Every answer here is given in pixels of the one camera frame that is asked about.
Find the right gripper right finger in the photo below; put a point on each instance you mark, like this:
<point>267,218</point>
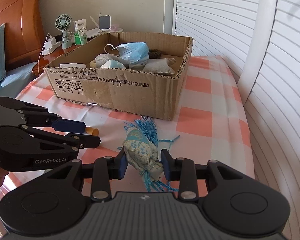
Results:
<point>186,172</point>

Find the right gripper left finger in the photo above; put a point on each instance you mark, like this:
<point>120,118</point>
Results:
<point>101,172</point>

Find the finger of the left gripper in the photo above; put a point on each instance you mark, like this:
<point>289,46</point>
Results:
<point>38,116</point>
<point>79,141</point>

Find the floral sachet with blue tassel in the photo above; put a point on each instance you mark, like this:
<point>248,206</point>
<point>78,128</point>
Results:
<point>141,150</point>

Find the white tissue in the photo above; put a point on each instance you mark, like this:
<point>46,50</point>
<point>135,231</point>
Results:
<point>72,65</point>

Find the grey pouch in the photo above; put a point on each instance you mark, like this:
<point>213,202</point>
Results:
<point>101,59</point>
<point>156,66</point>

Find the blue round plush toy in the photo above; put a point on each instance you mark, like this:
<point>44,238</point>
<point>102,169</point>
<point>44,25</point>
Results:
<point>113,64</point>

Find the blue surgical mask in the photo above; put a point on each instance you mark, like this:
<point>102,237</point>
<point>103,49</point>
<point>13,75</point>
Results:
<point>133,52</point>

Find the brown hair scrunchie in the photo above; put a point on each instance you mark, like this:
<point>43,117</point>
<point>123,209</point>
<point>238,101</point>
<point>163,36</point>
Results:
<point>154,54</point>

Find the small orange tube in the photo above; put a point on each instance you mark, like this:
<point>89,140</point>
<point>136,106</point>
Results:
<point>92,131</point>

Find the grey blue bedding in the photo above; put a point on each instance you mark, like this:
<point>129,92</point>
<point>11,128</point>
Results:
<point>17,79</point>

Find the pink checkered tablecloth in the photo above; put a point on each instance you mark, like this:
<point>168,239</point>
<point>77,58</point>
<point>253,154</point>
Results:
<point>209,123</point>

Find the wooden nightstand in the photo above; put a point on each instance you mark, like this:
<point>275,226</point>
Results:
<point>45,60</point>

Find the white power strip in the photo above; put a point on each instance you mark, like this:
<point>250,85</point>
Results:
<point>50,46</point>

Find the green tissue pack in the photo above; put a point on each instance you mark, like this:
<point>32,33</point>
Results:
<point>77,38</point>

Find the green bottle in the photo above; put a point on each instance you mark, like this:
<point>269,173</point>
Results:
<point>83,36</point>

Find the cardboard box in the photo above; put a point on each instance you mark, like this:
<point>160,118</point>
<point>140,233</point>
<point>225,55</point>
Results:
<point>124,90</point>

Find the green desk fan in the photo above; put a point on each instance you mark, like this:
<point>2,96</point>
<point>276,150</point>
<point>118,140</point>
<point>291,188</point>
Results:
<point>63,23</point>

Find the white box with label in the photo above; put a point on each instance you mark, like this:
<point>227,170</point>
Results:
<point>80,24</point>

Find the wooden headboard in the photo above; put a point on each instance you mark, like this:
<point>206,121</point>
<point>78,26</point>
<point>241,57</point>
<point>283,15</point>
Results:
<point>24,35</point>

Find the phone on white stand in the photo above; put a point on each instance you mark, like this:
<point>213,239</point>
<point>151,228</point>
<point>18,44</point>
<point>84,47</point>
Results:
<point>104,22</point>

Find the white louvered door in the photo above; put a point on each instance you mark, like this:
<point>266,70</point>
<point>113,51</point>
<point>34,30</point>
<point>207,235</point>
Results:
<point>260,42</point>

